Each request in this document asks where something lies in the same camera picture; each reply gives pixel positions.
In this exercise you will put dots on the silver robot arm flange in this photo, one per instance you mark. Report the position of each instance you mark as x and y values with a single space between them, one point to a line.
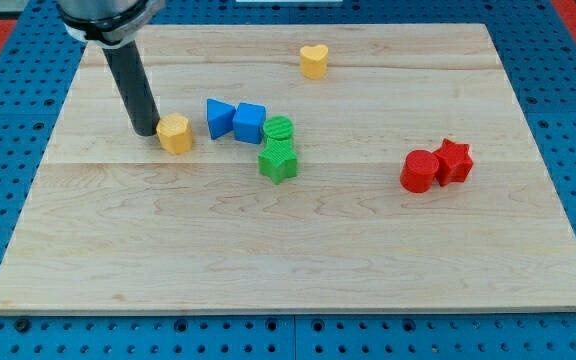
111 24

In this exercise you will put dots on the yellow hexagon block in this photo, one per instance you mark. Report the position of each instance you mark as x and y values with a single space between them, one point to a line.
175 133

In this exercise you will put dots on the yellow heart block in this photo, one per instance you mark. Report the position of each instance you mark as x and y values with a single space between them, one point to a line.
313 61

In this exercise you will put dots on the light wooden board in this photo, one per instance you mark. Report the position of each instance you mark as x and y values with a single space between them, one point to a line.
115 225

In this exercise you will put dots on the green star block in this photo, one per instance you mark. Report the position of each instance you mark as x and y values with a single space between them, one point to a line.
278 160

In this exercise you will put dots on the green cylinder block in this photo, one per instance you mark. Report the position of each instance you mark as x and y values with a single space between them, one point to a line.
278 129

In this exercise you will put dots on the blue cube block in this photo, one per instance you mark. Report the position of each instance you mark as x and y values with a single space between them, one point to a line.
248 123

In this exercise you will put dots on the blue triangle block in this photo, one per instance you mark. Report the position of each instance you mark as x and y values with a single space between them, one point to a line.
219 116

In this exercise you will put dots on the red cylinder block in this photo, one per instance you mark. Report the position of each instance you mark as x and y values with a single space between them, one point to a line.
419 170

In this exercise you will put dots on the red star block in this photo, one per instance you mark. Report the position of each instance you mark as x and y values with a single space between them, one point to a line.
455 162

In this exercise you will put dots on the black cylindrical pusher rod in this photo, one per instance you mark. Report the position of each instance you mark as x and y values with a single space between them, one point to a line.
128 72

